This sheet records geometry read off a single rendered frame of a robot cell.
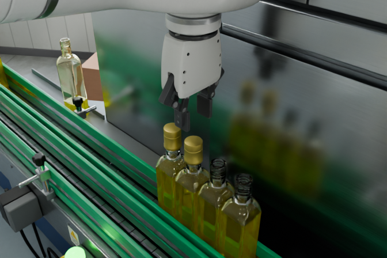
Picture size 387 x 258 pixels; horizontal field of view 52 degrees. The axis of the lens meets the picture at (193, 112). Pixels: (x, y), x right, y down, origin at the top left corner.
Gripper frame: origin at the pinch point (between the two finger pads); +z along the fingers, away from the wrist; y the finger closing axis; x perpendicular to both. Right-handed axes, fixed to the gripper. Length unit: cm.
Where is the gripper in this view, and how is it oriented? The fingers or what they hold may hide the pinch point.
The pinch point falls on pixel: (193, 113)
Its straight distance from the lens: 69.5
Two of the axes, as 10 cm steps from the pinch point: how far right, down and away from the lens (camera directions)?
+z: 0.0, 8.4, 5.5
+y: -6.9, 4.0, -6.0
